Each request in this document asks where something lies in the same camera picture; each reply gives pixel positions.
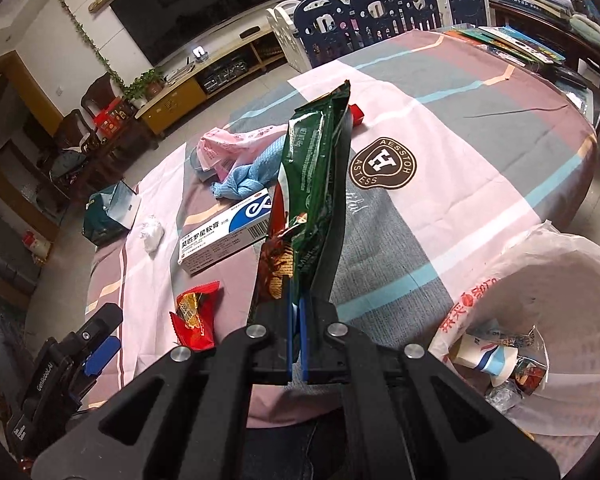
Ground white medicine box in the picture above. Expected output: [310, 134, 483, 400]
[177, 187, 273, 277]

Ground white blue packet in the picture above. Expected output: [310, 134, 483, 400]
[452, 332, 520, 377]

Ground black audio receiver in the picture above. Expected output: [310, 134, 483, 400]
[197, 57, 248, 93]

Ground green potted plant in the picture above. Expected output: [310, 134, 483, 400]
[124, 67, 167, 108]

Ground thin black cable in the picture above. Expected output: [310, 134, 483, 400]
[462, 104, 568, 122]

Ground person's legs in dark jeans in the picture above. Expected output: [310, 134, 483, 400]
[245, 420, 346, 480]

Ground clear plastic wrapper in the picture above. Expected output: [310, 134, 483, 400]
[485, 377, 526, 413]

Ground red candy wrapper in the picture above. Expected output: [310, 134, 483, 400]
[169, 281, 222, 352]

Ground red chip bag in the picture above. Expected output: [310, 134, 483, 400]
[247, 180, 301, 326]

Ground red gift box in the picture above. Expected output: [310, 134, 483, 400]
[94, 97, 133, 138]

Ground dark wooden side desk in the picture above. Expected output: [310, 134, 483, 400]
[490, 0, 600, 96]

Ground striped plaid tablecloth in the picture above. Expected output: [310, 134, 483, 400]
[82, 27, 598, 431]

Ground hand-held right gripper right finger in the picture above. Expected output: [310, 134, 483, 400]
[300, 296, 566, 480]

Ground yellow wooden TV cabinet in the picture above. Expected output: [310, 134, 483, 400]
[135, 27, 293, 136]

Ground green and red small wrapper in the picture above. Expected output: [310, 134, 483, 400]
[511, 355, 550, 395]

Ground navy playpen fence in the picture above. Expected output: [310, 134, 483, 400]
[295, 0, 491, 68]

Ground large black television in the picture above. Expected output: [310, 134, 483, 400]
[109, 0, 301, 67]

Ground spread of colourful books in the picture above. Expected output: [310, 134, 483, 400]
[442, 24, 566, 66]

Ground pink plastic bag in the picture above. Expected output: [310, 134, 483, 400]
[195, 124, 291, 181]

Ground dark wooden armchair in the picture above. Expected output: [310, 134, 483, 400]
[80, 71, 153, 161]
[50, 108, 111, 196]

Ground pale green cushion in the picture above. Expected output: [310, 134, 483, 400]
[567, 12, 600, 51]

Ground white tissue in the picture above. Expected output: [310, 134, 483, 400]
[139, 215, 164, 255]

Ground blue face mask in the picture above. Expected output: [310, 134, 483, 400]
[211, 147, 291, 201]

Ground white lined trash bin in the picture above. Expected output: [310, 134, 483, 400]
[427, 219, 600, 436]

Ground green snack bag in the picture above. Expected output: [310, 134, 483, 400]
[275, 80, 353, 306]

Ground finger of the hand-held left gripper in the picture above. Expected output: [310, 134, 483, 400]
[62, 303, 124, 357]
[81, 336, 122, 377]

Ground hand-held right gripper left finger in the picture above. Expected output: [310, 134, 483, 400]
[30, 296, 297, 480]

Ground dark bag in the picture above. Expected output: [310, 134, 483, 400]
[50, 147, 88, 181]

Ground artificial ivy garland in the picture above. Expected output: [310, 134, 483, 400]
[55, 0, 131, 96]

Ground green tissue box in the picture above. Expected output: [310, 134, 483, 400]
[82, 181, 143, 247]

